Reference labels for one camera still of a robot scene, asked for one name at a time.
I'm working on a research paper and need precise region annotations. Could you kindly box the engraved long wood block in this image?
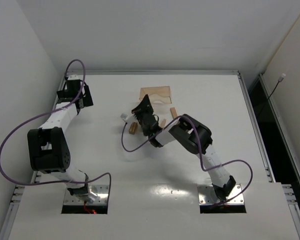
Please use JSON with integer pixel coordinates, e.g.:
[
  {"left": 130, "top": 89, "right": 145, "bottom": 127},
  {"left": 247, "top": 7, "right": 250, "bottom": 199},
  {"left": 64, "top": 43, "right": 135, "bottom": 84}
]
[
  {"left": 170, "top": 107, "right": 178, "bottom": 119},
  {"left": 159, "top": 118, "right": 167, "bottom": 129}
]

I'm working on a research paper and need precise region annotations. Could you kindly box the orange translucent plastic box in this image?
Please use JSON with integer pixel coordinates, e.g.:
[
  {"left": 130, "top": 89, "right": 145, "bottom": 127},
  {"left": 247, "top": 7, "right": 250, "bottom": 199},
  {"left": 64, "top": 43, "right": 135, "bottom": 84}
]
[{"left": 139, "top": 86, "right": 172, "bottom": 104}]

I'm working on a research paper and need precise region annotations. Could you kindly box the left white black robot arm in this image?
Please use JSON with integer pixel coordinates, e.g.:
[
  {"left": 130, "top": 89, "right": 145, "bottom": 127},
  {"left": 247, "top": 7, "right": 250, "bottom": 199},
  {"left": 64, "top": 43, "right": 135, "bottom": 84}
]
[{"left": 27, "top": 75, "right": 93, "bottom": 201}]

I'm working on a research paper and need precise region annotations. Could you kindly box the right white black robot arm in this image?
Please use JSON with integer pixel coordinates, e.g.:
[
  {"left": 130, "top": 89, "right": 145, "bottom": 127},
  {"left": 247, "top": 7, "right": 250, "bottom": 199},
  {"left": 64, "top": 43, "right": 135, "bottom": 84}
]
[{"left": 131, "top": 95, "right": 236, "bottom": 201}]

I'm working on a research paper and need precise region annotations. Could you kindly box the lower long wood block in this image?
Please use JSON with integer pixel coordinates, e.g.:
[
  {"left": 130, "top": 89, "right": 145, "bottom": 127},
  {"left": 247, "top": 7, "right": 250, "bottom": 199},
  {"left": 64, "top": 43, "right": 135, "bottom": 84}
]
[{"left": 131, "top": 122, "right": 138, "bottom": 135}]

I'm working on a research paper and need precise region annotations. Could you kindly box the plain long wood block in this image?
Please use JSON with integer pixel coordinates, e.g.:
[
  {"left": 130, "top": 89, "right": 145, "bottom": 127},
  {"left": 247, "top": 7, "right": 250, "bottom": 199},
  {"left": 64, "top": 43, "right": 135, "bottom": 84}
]
[{"left": 129, "top": 122, "right": 135, "bottom": 135}]

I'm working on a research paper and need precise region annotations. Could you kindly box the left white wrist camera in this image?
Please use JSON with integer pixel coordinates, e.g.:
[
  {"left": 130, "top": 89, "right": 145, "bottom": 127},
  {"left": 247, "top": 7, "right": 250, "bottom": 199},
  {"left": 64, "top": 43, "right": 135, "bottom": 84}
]
[{"left": 65, "top": 74, "right": 80, "bottom": 81}]

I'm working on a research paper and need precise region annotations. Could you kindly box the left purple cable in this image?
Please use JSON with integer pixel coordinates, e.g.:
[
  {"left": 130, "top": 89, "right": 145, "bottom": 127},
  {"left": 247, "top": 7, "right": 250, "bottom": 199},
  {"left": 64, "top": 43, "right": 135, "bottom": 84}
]
[{"left": 0, "top": 59, "right": 112, "bottom": 186}]

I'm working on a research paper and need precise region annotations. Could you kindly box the purple cable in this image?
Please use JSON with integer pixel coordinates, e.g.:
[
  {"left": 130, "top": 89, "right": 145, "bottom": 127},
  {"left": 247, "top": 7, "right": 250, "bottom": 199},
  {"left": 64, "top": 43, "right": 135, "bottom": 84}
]
[
  {"left": 121, "top": 115, "right": 254, "bottom": 207},
  {"left": 0, "top": 59, "right": 112, "bottom": 186}
]

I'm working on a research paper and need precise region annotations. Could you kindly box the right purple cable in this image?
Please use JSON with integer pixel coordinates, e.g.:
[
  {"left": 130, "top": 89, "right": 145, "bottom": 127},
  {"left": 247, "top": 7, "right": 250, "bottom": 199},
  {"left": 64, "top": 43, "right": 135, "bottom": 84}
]
[{"left": 121, "top": 115, "right": 254, "bottom": 207}]

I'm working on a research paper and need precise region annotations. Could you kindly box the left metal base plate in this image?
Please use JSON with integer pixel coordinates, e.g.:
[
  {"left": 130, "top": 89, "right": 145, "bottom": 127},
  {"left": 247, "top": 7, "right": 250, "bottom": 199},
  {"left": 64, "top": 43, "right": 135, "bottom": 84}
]
[{"left": 63, "top": 185, "right": 110, "bottom": 206}]

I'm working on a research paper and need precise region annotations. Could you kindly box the metal base plate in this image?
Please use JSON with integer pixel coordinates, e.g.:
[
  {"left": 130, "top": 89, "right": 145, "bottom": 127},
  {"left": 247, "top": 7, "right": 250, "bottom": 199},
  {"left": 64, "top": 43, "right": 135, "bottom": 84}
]
[
  {"left": 63, "top": 185, "right": 110, "bottom": 206},
  {"left": 197, "top": 184, "right": 245, "bottom": 207}
]

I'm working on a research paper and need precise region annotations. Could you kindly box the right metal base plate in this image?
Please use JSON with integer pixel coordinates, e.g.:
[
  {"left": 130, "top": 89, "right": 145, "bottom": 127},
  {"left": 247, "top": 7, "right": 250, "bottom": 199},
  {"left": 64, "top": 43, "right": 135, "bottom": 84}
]
[{"left": 197, "top": 184, "right": 245, "bottom": 207}]

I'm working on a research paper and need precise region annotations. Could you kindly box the black wall cable with plug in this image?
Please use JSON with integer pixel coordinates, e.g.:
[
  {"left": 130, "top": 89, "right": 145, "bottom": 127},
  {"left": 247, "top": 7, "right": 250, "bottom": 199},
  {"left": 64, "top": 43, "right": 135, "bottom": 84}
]
[{"left": 254, "top": 73, "right": 286, "bottom": 118}]

